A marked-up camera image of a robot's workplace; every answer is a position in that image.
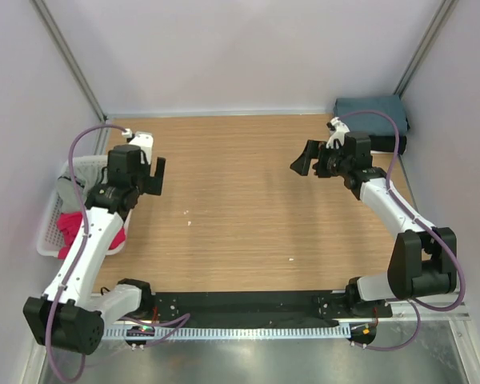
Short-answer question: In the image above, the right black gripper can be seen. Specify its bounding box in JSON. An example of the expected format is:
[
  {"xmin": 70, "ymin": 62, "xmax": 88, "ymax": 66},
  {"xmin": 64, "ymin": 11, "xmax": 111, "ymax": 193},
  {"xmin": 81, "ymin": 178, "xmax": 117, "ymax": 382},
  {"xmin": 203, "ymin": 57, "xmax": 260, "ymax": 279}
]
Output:
[{"xmin": 290, "ymin": 140, "xmax": 351, "ymax": 178}]

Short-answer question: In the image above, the red t shirt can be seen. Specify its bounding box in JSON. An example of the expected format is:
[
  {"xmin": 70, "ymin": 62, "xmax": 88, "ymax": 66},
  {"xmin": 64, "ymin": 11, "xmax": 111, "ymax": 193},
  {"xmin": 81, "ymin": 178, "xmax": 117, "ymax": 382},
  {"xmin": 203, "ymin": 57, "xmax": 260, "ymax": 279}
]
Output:
[{"xmin": 57, "ymin": 212, "xmax": 126, "ymax": 260}]

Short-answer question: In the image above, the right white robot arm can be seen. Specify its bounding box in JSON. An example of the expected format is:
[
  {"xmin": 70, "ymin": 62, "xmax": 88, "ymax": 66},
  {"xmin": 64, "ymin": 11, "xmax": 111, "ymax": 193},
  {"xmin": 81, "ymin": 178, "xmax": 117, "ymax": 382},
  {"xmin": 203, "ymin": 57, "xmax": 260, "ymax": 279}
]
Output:
[{"xmin": 290, "ymin": 133, "xmax": 459, "ymax": 317}]

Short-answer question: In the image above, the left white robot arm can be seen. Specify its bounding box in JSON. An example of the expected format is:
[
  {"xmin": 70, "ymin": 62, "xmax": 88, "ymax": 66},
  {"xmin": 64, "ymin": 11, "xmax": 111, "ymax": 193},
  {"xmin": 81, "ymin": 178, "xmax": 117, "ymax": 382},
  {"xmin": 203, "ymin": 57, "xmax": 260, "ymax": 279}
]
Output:
[{"xmin": 23, "ymin": 144, "xmax": 166, "ymax": 355}]

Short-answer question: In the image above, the folded black t shirt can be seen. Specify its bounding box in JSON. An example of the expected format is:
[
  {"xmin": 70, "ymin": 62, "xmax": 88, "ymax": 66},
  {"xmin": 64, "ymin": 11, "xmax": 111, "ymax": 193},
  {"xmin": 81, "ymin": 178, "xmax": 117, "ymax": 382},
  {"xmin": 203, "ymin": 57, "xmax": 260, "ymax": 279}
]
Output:
[{"xmin": 370, "ymin": 135, "xmax": 407, "ymax": 155}]

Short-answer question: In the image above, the grey t shirt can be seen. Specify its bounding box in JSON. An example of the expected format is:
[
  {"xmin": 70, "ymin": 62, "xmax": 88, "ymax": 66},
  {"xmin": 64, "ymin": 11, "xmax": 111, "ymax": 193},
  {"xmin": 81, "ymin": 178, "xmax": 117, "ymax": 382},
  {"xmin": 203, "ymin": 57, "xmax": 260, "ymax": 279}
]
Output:
[{"xmin": 55, "ymin": 165, "xmax": 106, "ymax": 214}]

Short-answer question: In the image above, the folded blue t shirt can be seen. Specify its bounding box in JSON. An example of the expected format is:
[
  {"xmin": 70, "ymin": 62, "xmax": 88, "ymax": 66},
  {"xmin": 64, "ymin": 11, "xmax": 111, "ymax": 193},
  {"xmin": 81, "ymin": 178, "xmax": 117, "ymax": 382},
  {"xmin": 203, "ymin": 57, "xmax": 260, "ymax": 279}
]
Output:
[{"xmin": 333, "ymin": 95, "xmax": 408, "ymax": 137}]

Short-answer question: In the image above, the white perforated plastic basket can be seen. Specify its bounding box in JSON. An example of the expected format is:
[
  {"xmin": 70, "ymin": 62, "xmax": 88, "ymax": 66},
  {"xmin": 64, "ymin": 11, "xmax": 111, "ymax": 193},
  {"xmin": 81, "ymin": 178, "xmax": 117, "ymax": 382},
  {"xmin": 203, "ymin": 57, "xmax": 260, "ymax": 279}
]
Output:
[{"xmin": 36, "ymin": 155, "xmax": 107, "ymax": 258}]

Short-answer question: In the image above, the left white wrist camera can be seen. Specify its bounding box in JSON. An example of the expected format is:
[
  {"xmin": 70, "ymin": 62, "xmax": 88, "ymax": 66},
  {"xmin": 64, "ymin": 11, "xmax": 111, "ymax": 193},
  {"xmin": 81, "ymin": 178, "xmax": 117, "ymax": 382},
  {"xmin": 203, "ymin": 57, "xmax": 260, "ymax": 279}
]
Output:
[{"xmin": 122, "ymin": 129, "xmax": 154, "ymax": 164}]

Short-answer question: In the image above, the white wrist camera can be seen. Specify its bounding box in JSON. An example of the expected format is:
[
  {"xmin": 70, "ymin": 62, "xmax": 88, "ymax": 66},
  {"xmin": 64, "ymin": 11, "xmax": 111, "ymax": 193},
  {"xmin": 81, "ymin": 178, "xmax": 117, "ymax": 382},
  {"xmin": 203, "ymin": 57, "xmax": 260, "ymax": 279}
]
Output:
[
  {"xmin": 326, "ymin": 117, "xmax": 350, "ymax": 150},
  {"xmin": 122, "ymin": 129, "xmax": 154, "ymax": 164}
]

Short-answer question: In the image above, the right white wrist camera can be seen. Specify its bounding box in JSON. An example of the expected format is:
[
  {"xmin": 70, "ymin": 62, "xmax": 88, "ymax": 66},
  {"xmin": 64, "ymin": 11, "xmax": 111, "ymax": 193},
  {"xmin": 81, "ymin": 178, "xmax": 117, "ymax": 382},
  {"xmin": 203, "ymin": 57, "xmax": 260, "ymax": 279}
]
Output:
[{"xmin": 326, "ymin": 117, "xmax": 350, "ymax": 150}]

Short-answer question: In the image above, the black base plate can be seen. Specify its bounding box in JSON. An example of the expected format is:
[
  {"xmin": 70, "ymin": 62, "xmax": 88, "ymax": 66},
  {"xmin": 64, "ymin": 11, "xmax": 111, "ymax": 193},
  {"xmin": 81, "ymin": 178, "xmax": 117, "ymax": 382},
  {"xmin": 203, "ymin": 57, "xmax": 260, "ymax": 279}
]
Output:
[{"xmin": 153, "ymin": 290, "xmax": 393, "ymax": 330}]

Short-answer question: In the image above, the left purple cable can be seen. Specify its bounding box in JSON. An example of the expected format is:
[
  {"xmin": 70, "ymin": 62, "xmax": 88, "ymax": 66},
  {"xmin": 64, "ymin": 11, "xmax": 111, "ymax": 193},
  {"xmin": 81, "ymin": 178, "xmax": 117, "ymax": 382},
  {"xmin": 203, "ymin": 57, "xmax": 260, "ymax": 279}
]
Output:
[{"xmin": 46, "ymin": 124, "xmax": 192, "ymax": 382}]

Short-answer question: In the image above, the white slotted cable duct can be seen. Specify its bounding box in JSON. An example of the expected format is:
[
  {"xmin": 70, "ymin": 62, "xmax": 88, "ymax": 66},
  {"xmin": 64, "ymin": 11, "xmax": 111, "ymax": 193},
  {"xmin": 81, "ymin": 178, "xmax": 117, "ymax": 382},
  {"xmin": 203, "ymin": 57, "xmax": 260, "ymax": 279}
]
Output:
[{"xmin": 102, "ymin": 323, "xmax": 351, "ymax": 341}]

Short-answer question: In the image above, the left aluminium frame post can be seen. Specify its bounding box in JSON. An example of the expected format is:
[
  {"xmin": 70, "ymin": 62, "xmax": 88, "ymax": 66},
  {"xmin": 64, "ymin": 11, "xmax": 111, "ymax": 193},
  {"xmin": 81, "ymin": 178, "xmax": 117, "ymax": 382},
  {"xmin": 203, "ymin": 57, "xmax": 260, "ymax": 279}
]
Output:
[{"xmin": 30, "ymin": 0, "xmax": 106, "ymax": 122}]

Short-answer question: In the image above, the aluminium frame post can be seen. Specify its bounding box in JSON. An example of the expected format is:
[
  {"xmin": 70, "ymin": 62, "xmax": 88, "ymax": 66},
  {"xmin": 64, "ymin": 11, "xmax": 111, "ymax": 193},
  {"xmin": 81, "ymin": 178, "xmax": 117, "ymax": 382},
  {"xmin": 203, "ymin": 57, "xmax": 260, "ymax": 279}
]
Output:
[
  {"xmin": 394, "ymin": 0, "xmax": 459, "ymax": 98},
  {"xmin": 30, "ymin": 0, "xmax": 106, "ymax": 122}
]

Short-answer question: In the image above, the right aluminium frame post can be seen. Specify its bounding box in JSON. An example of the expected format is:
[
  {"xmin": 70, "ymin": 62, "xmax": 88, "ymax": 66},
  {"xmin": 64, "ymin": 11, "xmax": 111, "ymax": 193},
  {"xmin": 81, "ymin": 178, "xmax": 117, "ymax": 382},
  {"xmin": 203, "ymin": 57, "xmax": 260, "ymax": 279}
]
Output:
[{"xmin": 394, "ymin": 0, "xmax": 459, "ymax": 98}]

